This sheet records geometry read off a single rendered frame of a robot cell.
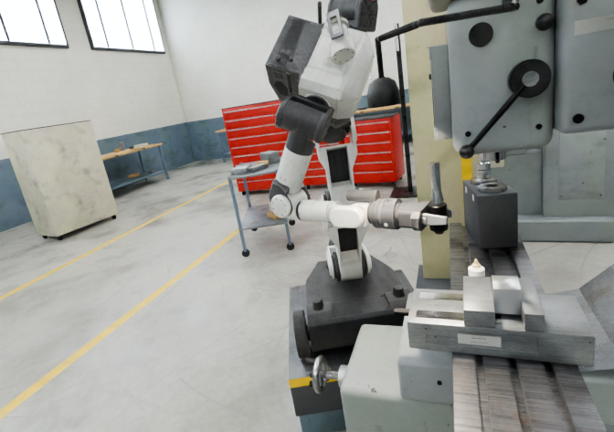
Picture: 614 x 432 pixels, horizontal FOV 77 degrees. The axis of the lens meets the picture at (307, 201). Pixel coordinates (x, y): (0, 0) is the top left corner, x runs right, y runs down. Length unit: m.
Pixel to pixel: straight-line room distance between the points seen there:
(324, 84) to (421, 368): 0.82
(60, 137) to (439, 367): 6.18
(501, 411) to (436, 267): 2.24
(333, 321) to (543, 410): 0.97
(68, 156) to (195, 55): 6.27
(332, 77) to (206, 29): 10.68
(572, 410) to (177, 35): 12.08
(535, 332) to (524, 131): 0.40
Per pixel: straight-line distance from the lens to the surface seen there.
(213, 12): 11.76
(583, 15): 0.89
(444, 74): 0.96
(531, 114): 0.90
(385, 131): 5.55
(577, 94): 0.89
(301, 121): 1.15
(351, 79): 1.23
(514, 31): 0.89
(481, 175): 1.49
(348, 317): 1.67
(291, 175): 1.22
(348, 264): 1.79
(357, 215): 1.10
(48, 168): 6.54
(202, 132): 12.14
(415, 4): 2.74
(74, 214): 6.69
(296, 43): 1.30
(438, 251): 2.98
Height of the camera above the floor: 1.50
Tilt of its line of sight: 16 degrees down
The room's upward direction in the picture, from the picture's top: 9 degrees counter-clockwise
